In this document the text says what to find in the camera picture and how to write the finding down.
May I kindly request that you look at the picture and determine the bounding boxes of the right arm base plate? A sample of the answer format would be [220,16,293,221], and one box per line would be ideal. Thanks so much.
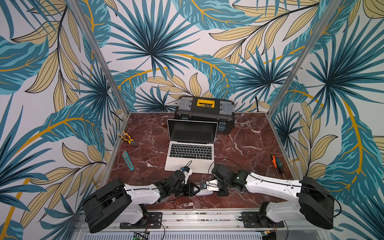
[238,212,285,229]

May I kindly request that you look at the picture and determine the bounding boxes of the aluminium front rail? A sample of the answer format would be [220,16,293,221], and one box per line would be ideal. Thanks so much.
[71,209,333,240]

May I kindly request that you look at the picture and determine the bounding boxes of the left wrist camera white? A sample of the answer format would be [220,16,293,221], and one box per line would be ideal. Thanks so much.
[180,161,193,184]

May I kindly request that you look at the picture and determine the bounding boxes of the teal utility knife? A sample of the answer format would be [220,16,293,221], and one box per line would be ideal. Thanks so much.
[122,151,135,171]

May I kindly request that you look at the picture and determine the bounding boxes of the yellow handled pliers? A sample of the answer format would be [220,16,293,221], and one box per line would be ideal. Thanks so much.
[119,132,138,147]

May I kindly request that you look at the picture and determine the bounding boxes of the black toolbox yellow handle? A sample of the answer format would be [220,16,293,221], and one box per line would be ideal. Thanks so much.
[174,96,236,135]

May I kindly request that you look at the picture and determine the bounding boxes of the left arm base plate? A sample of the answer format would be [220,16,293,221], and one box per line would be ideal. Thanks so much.
[120,212,163,230]

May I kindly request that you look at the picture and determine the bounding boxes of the green handled screwdriver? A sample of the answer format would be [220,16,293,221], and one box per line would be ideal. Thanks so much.
[276,158,285,176]

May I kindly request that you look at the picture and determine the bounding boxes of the silver laptop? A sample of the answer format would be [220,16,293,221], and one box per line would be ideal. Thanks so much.
[165,119,218,174]

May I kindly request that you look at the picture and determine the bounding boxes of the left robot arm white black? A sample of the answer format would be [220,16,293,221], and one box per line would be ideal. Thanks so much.
[82,167,201,234]

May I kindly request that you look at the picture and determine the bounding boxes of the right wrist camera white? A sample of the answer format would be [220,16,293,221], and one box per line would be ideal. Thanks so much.
[205,180,220,192]

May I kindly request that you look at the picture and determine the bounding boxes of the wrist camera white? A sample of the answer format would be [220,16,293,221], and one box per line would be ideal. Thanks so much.
[205,180,220,192]
[180,161,193,184]

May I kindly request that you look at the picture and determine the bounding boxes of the white wireless mouse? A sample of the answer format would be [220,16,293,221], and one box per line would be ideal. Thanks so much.
[199,189,214,196]

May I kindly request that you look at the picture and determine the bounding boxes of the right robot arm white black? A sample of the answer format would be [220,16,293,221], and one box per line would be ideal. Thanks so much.
[208,164,337,230]

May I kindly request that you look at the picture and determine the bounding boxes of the orange handled screwdriver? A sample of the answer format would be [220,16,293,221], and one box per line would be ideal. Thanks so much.
[271,155,278,169]

